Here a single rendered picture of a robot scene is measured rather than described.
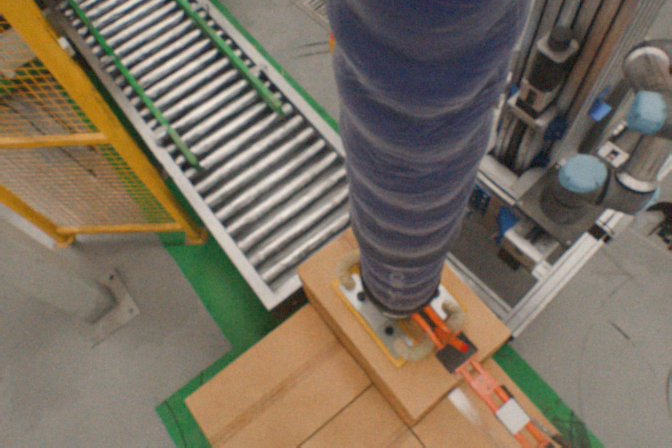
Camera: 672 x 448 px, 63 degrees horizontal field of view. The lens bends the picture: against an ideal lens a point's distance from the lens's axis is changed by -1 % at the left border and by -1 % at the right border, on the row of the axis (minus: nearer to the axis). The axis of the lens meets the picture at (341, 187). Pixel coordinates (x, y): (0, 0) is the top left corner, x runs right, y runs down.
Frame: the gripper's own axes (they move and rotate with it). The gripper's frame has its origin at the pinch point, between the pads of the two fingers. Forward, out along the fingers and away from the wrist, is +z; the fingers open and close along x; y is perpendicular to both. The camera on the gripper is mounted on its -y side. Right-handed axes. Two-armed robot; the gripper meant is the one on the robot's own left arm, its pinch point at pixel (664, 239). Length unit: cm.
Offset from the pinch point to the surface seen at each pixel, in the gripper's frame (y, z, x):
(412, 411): 60, 58, -15
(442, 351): 44, 43, -20
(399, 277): 47, 4, -35
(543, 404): 7, 152, 20
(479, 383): 43, 43, -7
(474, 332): 30, 58, -18
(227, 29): -5, 93, -208
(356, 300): 50, 55, -50
